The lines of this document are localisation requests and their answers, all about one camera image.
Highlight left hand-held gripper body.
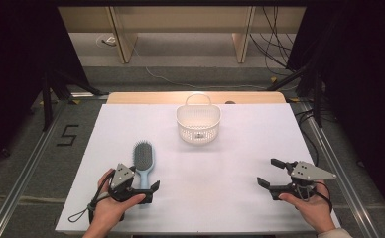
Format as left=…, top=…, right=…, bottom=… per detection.
left=108, top=162, right=155, bottom=204

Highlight beige wooden desk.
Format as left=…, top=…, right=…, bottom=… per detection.
left=57, top=6, right=307, bottom=64

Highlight black right gripper strap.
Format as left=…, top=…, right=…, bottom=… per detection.
left=314, top=179, right=334, bottom=213

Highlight aluminium floor rail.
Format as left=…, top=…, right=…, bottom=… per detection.
left=299, top=101, right=381, bottom=238
left=0, top=98, right=69, bottom=238

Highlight white floor cable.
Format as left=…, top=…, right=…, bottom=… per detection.
left=132, top=46, right=268, bottom=91

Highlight person's left hand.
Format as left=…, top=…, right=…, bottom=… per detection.
left=88, top=168, right=147, bottom=231

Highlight light blue hairbrush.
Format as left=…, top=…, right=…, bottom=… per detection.
left=132, top=140, right=156, bottom=191

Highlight white table cover board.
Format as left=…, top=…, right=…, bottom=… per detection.
left=55, top=103, right=342, bottom=234

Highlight white plastic basket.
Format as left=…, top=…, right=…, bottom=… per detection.
left=176, top=92, right=222, bottom=146

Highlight round floor socket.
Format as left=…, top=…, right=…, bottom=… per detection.
left=95, top=33, right=118, bottom=48

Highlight black curtain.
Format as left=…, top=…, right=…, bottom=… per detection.
left=0, top=0, right=91, bottom=175
left=285, top=0, right=385, bottom=227

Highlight black hanging cables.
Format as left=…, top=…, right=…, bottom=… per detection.
left=248, top=6, right=298, bottom=77

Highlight thin black strap loop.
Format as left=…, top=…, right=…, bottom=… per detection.
left=67, top=207, right=91, bottom=223

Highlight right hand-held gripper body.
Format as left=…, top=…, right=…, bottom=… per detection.
left=287, top=160, right=338, bottom=201

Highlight person's right hand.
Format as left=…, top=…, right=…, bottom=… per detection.
left=278, top=179, right=337, bottom=234

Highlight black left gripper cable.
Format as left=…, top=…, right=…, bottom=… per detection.
left=86, top=172, right=116, bottom=226

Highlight black tripod stand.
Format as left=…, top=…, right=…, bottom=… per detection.
left=41, top=69, right=110, bottom=133
left=265, top=62, right=324, bottom=129

